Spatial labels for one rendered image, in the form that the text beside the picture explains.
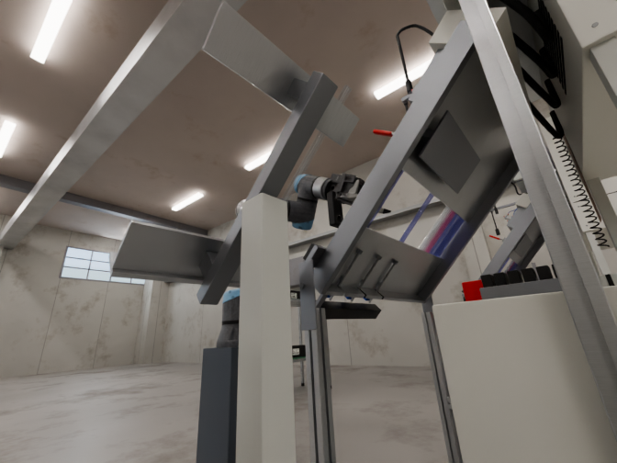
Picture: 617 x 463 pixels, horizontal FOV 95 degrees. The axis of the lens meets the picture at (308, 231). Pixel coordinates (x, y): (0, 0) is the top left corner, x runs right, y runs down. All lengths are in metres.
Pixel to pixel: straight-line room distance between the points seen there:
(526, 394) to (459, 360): 0.10
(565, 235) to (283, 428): 0.49
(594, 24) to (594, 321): 0.48
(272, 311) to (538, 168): 0.48
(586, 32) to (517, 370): 0.56
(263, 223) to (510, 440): 0.50
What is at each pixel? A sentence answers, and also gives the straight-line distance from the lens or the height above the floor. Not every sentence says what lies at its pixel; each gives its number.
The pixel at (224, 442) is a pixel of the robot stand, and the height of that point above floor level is 0.26.
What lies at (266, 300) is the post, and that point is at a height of 0.63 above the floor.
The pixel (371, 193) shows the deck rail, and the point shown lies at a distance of 0.72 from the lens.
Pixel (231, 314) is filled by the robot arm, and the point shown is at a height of 0.67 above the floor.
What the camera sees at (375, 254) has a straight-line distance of 0.90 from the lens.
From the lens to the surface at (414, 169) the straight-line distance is 0.84.
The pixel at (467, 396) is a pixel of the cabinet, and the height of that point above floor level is 0.47.
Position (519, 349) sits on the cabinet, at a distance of 0.58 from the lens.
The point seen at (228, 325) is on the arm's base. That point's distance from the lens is 1.23.
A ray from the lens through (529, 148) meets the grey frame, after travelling 0.60.
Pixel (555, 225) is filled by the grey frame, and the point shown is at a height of 0.71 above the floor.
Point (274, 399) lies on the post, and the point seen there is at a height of 0.50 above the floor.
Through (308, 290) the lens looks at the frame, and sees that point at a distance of 0.72.
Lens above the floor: 0.58
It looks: 20 degrees up
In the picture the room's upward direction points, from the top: 3 degrees counter-clockwise
